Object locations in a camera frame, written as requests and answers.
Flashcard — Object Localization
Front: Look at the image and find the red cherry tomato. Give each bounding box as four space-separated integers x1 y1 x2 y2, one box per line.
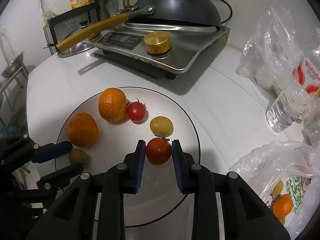
145 138 172 165
126 98 146 124

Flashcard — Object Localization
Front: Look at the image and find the yellow cherry tomato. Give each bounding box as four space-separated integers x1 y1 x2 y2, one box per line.
278 217 285 225
150 116 174 138
68 148 89 165
271 180 284 196

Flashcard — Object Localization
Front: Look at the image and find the mandarin orange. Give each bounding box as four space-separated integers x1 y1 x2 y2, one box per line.
272 194 293 218
67 112 99 147
98 88 127 122

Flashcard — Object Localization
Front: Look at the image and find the white round plate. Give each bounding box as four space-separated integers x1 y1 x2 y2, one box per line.
55 86 201 228

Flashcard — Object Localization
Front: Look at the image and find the stainless induction cooker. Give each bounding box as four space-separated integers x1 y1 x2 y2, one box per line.
83 23 231 76

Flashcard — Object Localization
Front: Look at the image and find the steel pot lid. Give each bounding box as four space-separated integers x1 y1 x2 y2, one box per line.
57 21 92 58

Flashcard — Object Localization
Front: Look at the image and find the printed plastic fruit bag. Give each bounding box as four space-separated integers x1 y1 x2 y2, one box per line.
230 141 319 239

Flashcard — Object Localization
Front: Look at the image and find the clear plastic bag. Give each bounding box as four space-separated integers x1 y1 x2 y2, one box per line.
236 5 315 93

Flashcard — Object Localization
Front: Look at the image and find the clear water bottle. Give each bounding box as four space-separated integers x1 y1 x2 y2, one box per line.
266 28 319 133

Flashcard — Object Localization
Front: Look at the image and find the black wok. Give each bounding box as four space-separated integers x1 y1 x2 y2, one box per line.
56 0 222 51

